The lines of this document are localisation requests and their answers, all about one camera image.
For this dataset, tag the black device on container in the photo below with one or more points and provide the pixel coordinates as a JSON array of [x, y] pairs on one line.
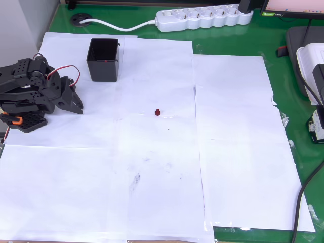
[[319, 81]]

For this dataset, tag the red and black small stick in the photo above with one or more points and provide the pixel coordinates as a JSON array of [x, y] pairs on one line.
[[281, 51]]

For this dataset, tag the clear tape piece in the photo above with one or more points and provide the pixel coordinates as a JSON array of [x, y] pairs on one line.
[[168, 117]]

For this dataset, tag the black bracket foot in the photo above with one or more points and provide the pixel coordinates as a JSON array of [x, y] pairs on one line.
[[72, 4]]

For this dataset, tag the white power strip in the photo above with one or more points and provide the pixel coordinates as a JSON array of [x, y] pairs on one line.
[[202, 19]]

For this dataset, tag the small red object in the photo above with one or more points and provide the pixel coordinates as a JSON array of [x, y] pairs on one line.
[[157, 112]]

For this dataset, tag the grey pad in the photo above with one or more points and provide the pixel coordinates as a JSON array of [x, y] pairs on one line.
[[294, 50]]

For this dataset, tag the black square container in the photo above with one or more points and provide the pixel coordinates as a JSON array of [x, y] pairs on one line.
[[102, 68]]

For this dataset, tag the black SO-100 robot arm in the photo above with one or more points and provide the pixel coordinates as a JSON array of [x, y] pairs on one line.
[[24, 83]]

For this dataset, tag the computer monitor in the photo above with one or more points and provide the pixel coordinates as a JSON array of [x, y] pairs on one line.
[[293, 8]]

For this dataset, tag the orange table clamp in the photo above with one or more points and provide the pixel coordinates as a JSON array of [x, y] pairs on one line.
[[14, 119]]

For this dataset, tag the white lidded container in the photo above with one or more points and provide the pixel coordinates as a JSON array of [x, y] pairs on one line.
[[307, 60]]

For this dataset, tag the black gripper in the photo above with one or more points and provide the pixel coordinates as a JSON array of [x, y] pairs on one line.
[[66, 99]]

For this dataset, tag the small printed carton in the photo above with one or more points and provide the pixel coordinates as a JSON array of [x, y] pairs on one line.
[[316, 126]]

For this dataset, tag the black plug adapter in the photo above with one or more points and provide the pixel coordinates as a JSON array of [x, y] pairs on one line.
[[245, 6]]

